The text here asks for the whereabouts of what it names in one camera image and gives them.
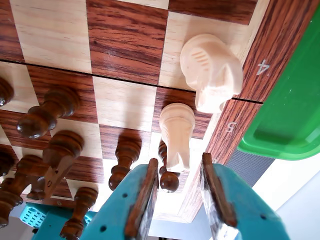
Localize dark wooden chess rook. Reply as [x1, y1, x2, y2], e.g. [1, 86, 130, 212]
[59, 186, 99, 240]

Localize wooden chess board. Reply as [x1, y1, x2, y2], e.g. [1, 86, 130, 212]
[0, 0, 320, 223]

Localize teal perforated robot base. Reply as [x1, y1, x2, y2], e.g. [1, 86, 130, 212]
[19, 202, 48, 229]

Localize dark wooden chess queen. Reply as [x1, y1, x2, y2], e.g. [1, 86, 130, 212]
[0, 154, 45, 229]

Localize light wooden chess knight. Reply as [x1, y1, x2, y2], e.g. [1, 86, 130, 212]
[179, 33, 245, 115]

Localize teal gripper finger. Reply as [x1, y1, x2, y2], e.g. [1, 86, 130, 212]
[81, 158, 160, 240]
[199, 152, 291, 240]

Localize dark wooden chess bishop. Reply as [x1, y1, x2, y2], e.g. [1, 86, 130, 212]
[0, 149, 19, 177]

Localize light wooden chess bishop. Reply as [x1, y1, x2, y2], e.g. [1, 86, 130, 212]
[159, 102, 196, 173]

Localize green plastic tray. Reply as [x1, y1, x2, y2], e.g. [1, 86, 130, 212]
[236, 4, 320, 161]

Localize dark wooden chess pawn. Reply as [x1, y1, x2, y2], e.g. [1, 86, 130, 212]
[0, 76, 15, 108]
[157, 139, 181, 194]
[16, 86, 81, 140]
[108, 136, 143, 192]

